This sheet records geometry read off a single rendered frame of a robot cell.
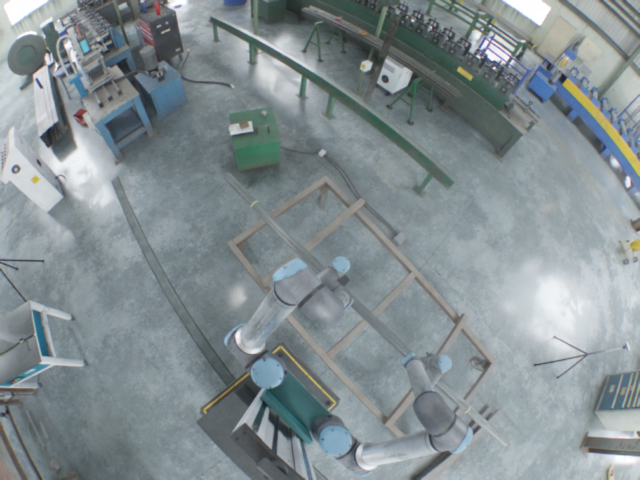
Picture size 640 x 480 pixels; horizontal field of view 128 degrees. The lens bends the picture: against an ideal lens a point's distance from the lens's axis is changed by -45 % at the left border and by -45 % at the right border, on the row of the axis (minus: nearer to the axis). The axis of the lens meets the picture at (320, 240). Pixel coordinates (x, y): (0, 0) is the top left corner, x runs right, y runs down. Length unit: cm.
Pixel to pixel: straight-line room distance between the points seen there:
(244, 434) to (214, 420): 101
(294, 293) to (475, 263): 286
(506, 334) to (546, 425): 152
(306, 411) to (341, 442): 33
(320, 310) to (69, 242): 339
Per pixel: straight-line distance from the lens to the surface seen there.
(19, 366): 308
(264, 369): 138
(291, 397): 166
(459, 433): 111
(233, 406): 187
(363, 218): 276
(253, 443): 92
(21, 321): 306
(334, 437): 145
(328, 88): 384
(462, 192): 396
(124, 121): 431
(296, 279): 91
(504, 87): 466
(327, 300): 92
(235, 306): 273
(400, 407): 253
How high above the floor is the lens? 265
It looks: 66 degrees down
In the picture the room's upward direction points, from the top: 17 degrees clockwise
